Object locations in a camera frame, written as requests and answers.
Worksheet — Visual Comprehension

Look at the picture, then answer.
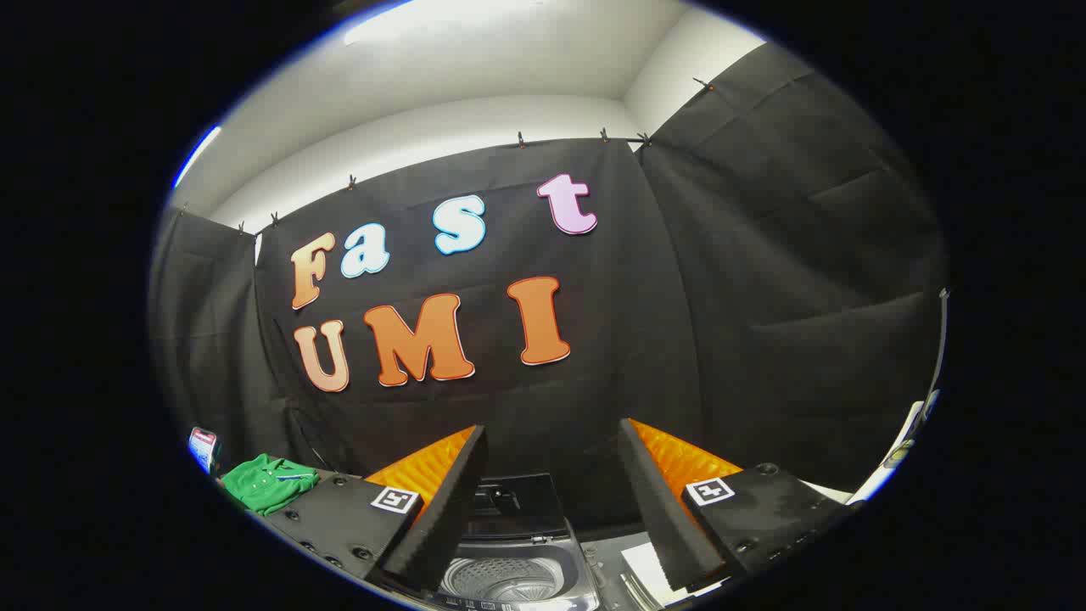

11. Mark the smartphone with lit screen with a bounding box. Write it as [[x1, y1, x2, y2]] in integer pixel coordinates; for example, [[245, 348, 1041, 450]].
[[188, 427, 223, 476]]

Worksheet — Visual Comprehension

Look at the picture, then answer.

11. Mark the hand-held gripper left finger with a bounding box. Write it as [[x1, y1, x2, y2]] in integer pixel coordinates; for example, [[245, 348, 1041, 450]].
[[255, 424, 490, 595]]

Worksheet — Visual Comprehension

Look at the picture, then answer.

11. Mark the grey washing machine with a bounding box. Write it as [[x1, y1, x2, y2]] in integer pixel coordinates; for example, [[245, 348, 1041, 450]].
[[428, 530, 680, 611]]

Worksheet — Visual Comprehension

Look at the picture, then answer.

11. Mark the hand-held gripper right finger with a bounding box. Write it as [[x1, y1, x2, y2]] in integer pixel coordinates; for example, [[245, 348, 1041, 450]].
[[618, 418, 859, 595]]

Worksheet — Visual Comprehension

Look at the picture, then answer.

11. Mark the green polo shirt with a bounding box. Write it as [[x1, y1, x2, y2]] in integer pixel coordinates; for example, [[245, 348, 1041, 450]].
[[219, 453, 322, 517]]

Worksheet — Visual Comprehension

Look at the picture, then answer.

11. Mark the ceiling light panel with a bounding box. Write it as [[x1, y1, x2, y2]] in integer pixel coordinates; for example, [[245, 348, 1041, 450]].
[[173, 125, 223, 189], [343, 0, 510, 46]]

